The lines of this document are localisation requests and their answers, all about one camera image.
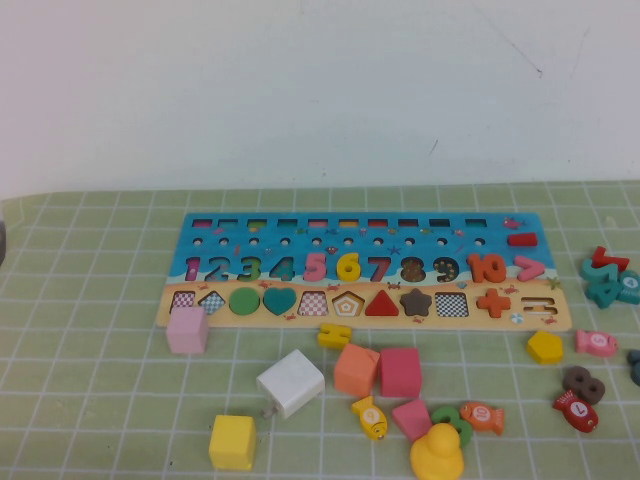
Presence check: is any yellow wooden number six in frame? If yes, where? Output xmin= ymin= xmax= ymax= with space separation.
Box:
xmin=335 ymin=252 xmax=362 ymax=282

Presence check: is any yellow wooden cube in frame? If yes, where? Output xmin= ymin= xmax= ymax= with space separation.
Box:
xmin=207 ymin=413 xmax=257 ymax=471

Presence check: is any blue number shape puzzle board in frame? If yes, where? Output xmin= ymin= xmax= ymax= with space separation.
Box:
xmin=155 ymin=212 xmax=572 ymax=331

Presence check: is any red wooden number piece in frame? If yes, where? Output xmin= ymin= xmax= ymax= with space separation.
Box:
xmin=592 ymin=245 xmax=631 ymax=273

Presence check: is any pink wooden number five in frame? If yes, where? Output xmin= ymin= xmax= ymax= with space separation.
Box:
xmin=303 ymin=252 xmax=329 ymax=282

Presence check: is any teal wooden heart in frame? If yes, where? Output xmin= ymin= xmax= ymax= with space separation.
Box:
xmin=262 ymin=287 xmax=298 ymax=317

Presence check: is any red wooden triangle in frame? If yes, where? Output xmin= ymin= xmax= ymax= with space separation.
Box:
xmin=364 ymin=288 xmax=401 ymax=317

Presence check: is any yellow wooden equals sign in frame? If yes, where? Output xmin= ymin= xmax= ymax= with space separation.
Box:
xmin=317 ymin=322 xmax=354 ymax=350

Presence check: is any green wooden circle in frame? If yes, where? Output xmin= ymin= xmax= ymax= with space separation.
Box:
xmin=228 ymin=287 xmax=261 ymax=316

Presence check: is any brown wooden star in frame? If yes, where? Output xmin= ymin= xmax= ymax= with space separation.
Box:
xmin=398 ymin=287 xmax=433 ymax=317

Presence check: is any orange wooden cube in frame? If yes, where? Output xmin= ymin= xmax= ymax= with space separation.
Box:
xmin=333 ymin=342 xmax=382 ymax=399

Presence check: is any white charger plug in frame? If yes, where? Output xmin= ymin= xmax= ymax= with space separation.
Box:
xmin=255 ymin=348 xmax=327 ymax=420

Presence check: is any dark pink wooden cube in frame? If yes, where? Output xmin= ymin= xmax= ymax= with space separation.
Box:
xmin=378 ymin=346 xmax=424 ymax=400

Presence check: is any orange wooden number ten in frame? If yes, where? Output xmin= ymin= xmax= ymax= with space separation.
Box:
xmin=467 ymin=252 xmax=508 ymax=284

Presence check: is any light pink wooden cube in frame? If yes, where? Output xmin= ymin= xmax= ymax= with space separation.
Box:
xmin=164 ymin=306 xmax=209 ymax=355

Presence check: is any yellow wooden fish nine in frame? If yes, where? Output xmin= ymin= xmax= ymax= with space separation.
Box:
xmin=350 ymin=395 xmax=389 ymax=441

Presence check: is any orange wooden plus sign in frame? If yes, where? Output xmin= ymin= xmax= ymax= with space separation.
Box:
xmin=475 ymin=288 xmax=512 ymax=319

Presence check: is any pink trapezoid wooden block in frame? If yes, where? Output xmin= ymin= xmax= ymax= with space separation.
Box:
xmin=391 ymin=398 xmax=434 ymax=444

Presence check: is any green wooden number three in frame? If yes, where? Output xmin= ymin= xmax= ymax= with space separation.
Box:
xmin=430 ymin=405 xmax=475 ymax=449

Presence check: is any pink wooden greater-than sign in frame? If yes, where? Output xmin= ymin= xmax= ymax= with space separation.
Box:
xmin=514 ymin=255 xmax=547 ymax=282

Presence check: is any orange wooden fish ten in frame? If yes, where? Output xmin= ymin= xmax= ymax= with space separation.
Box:
xmin=458 ymin=401 xmax=506 ymax=435

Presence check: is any yellow rubber duck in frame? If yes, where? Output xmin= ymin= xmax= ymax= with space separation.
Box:
xmin=409 ymin=422 xmax=466 ymax=480

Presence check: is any yellow wooden pentagon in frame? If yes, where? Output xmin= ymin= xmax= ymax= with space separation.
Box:
xmin=526 ymin=329 xmax=565 ymax=366

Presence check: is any green checked tablecloth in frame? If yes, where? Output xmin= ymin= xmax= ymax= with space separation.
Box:
xmin=0 ymin=180 xmax=640 ymax=480

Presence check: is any teal wooden number five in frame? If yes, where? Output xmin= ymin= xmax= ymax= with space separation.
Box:
xmin=579 ymin=257 xmax=624 ymax=286

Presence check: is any teal wooden number four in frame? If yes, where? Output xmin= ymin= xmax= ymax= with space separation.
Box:
xmin=585 ymin=279 xmax=626 ymax=309

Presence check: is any pink wooden fish five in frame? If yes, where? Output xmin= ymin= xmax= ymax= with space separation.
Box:
xmin=574 ymin=328 xmax=620 ymax=358

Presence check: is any brown wooden number eight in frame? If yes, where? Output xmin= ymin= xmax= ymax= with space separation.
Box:
xmin=561 ymin=365 xmax=607 ymax=406

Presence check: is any red wooden fish seven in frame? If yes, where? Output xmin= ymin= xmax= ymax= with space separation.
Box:
xmin=552 ymin=389 xmax=600 ymax=434

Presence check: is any teal wooden fish four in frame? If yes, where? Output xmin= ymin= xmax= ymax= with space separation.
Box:
xmin=617 ymin=269 xmax=640 ymax=305

